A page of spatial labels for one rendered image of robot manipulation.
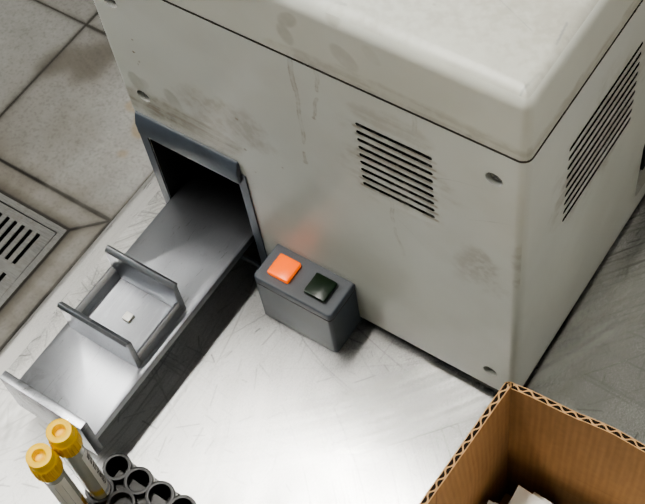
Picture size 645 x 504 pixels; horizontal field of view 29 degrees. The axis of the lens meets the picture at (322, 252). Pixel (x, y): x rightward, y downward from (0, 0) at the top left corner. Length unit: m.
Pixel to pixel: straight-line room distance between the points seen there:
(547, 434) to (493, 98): 0.20
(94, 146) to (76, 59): 0.20
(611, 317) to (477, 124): 0.29
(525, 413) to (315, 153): 0.18
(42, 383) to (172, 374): 0.09
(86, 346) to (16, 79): 1.44
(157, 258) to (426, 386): 0.19
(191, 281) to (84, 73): 1.40
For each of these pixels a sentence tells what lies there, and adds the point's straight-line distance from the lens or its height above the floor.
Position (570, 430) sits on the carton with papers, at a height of 1.01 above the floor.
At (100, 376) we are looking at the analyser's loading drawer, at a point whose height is 0.91.
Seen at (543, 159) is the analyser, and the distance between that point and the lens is 0.60.
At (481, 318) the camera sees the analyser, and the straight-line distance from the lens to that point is 0.72.
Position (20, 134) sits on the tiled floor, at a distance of 2.15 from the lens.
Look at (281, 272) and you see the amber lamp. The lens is 0.79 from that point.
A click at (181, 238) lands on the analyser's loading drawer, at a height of 0.91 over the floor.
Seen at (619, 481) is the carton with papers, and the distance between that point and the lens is 0.67.
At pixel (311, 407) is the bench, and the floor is 0.88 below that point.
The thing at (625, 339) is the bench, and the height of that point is 0.87.
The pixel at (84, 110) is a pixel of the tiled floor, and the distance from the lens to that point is 2.14.
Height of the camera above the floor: 1.60
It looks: 58 degrees down
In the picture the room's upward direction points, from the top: 11 degrees counter-clockwise
